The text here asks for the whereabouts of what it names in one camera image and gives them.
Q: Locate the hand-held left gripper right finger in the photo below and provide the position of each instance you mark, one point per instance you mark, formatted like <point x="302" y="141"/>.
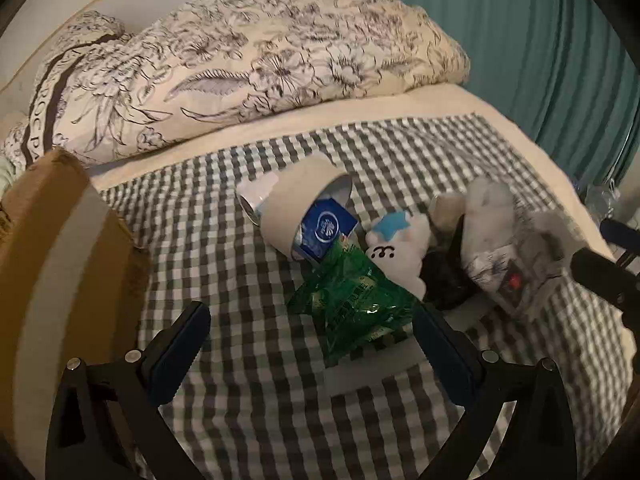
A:
<point x="440" y="345"/>

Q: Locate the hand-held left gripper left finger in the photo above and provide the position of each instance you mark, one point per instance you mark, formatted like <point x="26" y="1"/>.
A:
<point x="187" y="340"/>

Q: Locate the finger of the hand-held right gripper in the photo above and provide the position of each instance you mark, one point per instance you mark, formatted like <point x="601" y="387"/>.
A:
<point x="600" y="267"/>
<point x="620" y="232"/>

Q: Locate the black round device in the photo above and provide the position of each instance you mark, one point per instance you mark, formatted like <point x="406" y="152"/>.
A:
<point x="445" y="275"/>

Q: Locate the green snack packet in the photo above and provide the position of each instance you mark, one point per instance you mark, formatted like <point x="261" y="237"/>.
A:
<point x="360" y="300"/>

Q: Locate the grey white soft item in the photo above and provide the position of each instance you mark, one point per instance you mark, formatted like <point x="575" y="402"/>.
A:
<point x="505" y="245"/>

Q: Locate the white plush toy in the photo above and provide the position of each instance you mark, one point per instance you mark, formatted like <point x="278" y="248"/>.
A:
<point x="400" y="255"/>

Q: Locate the brown cardboard box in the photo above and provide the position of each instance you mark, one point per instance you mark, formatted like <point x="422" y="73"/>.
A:
<point x="55" y="260"/>

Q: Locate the white plastic bottle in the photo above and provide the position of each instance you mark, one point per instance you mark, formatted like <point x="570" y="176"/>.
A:
<point x="252" y="195"/>

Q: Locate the blue tissue pack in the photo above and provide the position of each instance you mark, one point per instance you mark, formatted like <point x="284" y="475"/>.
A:
<point x="325" y="227"/>

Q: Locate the beige tape roll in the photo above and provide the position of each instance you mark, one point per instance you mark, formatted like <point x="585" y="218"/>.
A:
<point x="295" y="185"/>

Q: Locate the clear water bottle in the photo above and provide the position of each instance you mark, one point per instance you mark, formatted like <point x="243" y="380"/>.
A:
<point x="600" y="200"/>

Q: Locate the checkered cloth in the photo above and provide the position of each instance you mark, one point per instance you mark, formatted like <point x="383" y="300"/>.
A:
<point x="240" y="400"/>

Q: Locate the teal curtain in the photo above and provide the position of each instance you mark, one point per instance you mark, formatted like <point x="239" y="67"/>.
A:
<point x="525" y="60"/>

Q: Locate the floral pillow with dark stripe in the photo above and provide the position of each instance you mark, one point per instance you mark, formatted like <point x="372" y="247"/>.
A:
<point x="50" y="90"/>

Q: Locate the floral patterned duvet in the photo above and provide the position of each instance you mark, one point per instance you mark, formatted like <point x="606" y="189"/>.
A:
<point x="300" y="60"/>

